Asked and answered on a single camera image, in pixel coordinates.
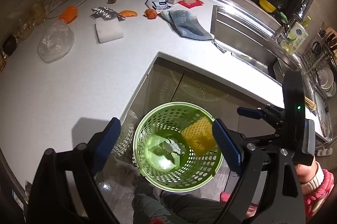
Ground yellow foam fruit net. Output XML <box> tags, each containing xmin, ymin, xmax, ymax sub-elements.
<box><xmin>182</xmin><ymin>117</ymin><xmax>217</xmax><ymax>157</ymax></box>

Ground amber glass jar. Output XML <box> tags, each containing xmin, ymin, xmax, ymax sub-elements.
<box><xmin>15</xmin><ymin>1</ymin><xmax>47</xmax><ymax>41</ymax></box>

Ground clear plastic bag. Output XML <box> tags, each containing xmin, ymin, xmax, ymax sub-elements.
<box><xmin>37</xmin><ymin>19</ymin><xmax>75</xmax><ymax>63</ymax></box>

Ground round orange peel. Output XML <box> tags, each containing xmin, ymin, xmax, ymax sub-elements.
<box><xmin>144</xmin><ymin>8</ymin><xmax>158</xmax><ymax>19</ymax></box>

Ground blue dish cloth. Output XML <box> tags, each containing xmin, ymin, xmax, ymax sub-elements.
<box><xmin>160</xmin><ymin>10</ymin><xmax>213</xmax><ymax>41</ymax></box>

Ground dish soap bottle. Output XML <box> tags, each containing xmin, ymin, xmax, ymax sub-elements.
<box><xmin>281</xmin><ymin>15</ymin><xmax>312</xmax><ymax>55</ymax></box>

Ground white sponge block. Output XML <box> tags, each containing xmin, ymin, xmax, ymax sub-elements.
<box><xmin>95</xmin><ymin>18</ymin><xmax>123</xmax><ymax>43</ymax></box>

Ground chrome faucet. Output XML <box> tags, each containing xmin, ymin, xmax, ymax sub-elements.
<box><xmin>273</xmin><ymin>0</ymin><xmax>314</xmax><ymax>40</ymax></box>

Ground red snack packet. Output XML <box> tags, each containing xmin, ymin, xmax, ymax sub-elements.
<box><xmin>179</xmin><ymin>0</ymin><xmax>204</xmax><ymax>9</ymax></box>

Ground dish drying rack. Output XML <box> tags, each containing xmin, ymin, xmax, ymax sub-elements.
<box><xmin>300</xmin><ymin>21</ymin><xmax>336</xmax><ymax>102</ymax></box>

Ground pink fuzzy sleeve forearm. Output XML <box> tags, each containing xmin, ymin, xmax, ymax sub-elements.
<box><xmin>220</xmin><ymin>159</ymin><xmax>334</xmax><ymax>223</ymax></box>

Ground silver blister pack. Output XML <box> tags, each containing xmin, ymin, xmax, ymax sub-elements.
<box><xmin>90</xmin><ymin>6</ymin><xmax>126</xmax><ymax>21</ymax></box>

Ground orange peel piece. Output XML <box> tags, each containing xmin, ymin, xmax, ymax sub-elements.
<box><xmin>119</xmin><ymin>10</ymin><xmax>138</xmax><ymax>18</ymax></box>

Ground stacked white plates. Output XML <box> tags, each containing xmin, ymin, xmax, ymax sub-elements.
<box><xmin>316</xmin><ymin>67</ymin><xmax>336</xmax><ymax>98</ymax></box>

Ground yellow bowl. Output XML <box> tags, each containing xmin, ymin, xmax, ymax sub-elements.
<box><xmin>259</xmin><ymin>0</ymin><xmax>276</xmax><ymax>13</ymax></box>

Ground right hand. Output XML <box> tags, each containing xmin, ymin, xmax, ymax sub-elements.
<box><xmin>295</xmin><ymin>158</ymin><xmax>318</xmax><ymax>184</ymax></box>

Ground green perforated trash basket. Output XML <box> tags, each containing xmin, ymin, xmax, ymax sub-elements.
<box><xmin>132</xmin><ymin>102</ymin><xmax>223</xmax><ymax>193</ymax></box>

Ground blue white torn wrapper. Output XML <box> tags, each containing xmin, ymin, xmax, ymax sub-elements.
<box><xmin>145</xmin><ymin>0</ymin><xmax>172</xmax><ymax>14</ymax></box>

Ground stainless steel sink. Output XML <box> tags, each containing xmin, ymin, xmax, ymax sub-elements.
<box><xmin>210</xmin><ymin>0</ymin><xmax>311</xmax><ymax>82</ymax></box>

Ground orange foam fruit net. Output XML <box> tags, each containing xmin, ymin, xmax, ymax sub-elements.
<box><xmin>58</xmin><ymin>6</ymin><xmax>78</xmax><ymax>24</ymax></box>

